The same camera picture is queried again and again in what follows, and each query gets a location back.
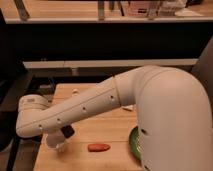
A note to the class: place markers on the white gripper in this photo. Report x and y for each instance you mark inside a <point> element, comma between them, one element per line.
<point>55,138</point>

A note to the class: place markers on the black eraser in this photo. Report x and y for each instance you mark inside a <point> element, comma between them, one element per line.
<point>68,131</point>

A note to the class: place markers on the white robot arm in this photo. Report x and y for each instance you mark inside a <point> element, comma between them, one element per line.
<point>174,116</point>

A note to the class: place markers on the orange carrot toy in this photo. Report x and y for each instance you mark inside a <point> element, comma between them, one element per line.
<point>98,147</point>

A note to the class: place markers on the black office chair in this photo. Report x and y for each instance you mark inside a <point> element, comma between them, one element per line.
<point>15,81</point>

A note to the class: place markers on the green ridged bowl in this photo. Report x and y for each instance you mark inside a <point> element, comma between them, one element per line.
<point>134,143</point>

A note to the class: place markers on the white rectangular block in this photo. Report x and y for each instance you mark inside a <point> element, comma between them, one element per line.
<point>128,108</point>

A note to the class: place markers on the dark chair right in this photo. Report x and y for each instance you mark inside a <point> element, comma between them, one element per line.
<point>203,69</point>

